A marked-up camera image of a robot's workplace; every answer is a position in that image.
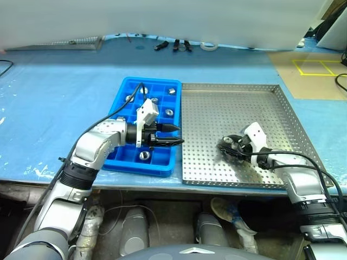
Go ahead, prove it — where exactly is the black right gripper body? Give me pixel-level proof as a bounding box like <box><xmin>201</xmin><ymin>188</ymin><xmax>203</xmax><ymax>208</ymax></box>
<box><xmin>234</xmin><ymin>134</ymin><xmax>258</xmax><ymax>164</ymax></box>

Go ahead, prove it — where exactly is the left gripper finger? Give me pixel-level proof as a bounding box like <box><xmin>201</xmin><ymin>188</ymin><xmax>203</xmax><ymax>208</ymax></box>
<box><xmin>155</xmin><ymin>136</ymin><xmax>185</xmax><ymax>147</ymax></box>
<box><xmin>156</xmin><ymin>123</ymin><xmax>181</xmax><ymax>133</ymax></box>

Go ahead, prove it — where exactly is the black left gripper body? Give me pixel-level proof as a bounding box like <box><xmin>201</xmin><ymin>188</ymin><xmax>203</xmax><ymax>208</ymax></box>
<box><xmin>143</xmin><ymin>123</ymin><xmax>160</xmax><ymax>150</ymax></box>

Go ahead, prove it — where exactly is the blue plastic compartment tray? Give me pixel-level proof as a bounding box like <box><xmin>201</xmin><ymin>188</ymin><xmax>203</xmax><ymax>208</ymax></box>
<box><xmin>100</xmin><ymin>76</ymin><xmax>183</xmax><ymax>178</ymax></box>

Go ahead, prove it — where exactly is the large perforated steel tray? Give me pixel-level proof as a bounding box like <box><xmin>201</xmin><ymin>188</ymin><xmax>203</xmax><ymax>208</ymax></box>
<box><xmin>181</xmin><ymin>82</ymin><xmax>335</xmax><ymax>190</ymax></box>

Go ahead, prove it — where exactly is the narrow perforated steel tray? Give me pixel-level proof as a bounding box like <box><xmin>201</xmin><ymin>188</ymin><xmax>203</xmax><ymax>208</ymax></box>
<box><xmin>5</xmin><ymin>35</ymin><xmax>104</xmax><ymax>51</ymax></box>

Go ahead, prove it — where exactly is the grey robot right leg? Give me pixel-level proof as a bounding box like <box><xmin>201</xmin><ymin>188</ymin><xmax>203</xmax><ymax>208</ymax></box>
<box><xmin>195</xmin><ymin>212</ymin><xmax>232</xmax><ymax>248</ymax></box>

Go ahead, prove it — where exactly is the grey robot leg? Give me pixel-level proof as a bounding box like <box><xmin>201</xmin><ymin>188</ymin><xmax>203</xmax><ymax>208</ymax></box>
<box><xmin>119</xmin><ymin>207</ymin><xmax>150</xmax><ymax>257</ymax></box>
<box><xmin>195</xmin><ymin>212</ymin><xmax>232</xmax><ymax>248</ymax></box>

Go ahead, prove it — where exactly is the white tape roll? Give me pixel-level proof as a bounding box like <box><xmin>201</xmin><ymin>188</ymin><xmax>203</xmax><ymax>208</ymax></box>
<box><xmin>200</xmin><ymin>42</ymin><xmax>219</xmax><ymax>52</ymax></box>

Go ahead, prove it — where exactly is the brown cardboard sheet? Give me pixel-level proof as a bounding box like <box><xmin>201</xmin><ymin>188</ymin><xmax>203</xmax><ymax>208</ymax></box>
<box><xmin>267</xmin><ymin>51</ymin><xmax>347</xmax><ymax>101</ymax></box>

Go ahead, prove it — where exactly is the grey robot left leg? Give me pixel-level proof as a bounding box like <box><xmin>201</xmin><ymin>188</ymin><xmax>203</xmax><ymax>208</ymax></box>
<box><xmin>119</xmin><ymin>207</ymin><xmax>150</xmax><ymax>257</ymax></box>

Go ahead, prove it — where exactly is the grey robot torso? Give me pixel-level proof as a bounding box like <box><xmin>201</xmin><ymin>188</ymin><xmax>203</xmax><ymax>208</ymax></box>
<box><xmin>116</xmin><ymin>244</ymin><xmax>259</xmax><ymax>260</ymax></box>

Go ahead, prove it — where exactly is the dark background equipment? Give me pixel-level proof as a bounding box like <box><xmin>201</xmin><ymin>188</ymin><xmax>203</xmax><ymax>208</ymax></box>
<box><xmin>305</xmin><ymin>19</ymin><xmax>335</xmax><ymax>42</ymax></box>

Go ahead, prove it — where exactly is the white leaning board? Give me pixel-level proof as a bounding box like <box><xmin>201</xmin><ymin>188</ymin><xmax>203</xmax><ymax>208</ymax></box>
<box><xmin>316</xmin><ymin>0</ymin><xmax>347</xmax><ymax>51</ymax></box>

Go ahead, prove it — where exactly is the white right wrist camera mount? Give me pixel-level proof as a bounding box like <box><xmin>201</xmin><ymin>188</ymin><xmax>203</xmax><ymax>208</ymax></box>
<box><xmin>242</xmin><ymin>121</ymin><xmax>268</xmax><ymax>166</ymax></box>

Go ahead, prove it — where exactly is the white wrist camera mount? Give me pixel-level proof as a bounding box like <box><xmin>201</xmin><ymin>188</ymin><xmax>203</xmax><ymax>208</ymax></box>
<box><xmin>135</xmin><ymin>99</ymin><xmax>160</xmax><ymax>148</ymax></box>
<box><xmin>242</xmin><ymin>121</ymin><xmax>268</xmax><ymax>166</ymax></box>

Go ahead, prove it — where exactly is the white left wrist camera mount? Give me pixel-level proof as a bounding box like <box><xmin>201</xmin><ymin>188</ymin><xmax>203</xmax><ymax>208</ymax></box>
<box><xmin>135</xmin><ymin>99</ymin><xmax>160</xmax><ymax>148</ymax></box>

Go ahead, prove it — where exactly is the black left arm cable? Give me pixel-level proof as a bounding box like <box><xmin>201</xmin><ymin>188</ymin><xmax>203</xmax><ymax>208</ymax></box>
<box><xmin>15</xmin><ymin>82</ymin><xmax>146</xmax><ymax>244</ymax></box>

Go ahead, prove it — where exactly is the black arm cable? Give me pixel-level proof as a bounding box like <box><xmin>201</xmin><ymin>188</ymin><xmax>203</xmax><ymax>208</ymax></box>
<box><xmin>238</xmin><ymin>135</ymin><xmax>347</xmax><ymax>225</ymax></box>
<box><xmin>15</xmin><ymin>82</ymin><xmax>146</xmax><ymax>244</ymax></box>

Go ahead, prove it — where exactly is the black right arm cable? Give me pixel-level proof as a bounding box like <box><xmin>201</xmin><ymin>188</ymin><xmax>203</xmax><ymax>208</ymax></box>
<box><xmin>238</xmin><ymin>135</ymin><xmax>347</xmax><ymax>225</ymax></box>

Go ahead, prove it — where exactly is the thin white wire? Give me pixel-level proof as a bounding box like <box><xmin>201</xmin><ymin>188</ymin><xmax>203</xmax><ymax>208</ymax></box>
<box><xmin>98</xmin><ymin>205</ymin><xmax>161</xmax><ymax>237</ymax></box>

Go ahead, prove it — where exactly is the white wrapped post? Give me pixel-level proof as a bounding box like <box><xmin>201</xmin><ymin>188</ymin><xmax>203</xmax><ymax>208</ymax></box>
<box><xmin>74</xmin><ymin>205</ymin><xmax>105</xmax><ymax>260</ymax></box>
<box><xmin>235</xmin><ymin>216</ymin><xmax>259</xmax><ymax>255</ymax></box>

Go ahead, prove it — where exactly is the black looped cable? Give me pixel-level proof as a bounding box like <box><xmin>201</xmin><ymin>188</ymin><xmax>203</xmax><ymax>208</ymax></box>
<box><xmin>334</xmin><ymin>50</ymin><xmax>347</xmax><ymax>92</ymax></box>

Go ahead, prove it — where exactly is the thin black table cable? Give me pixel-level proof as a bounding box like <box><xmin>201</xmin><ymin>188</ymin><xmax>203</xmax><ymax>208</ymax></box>
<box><xmin>0</xmin><ymin>59</ymin><xmax>14</xmax><ymax>77</ymax></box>

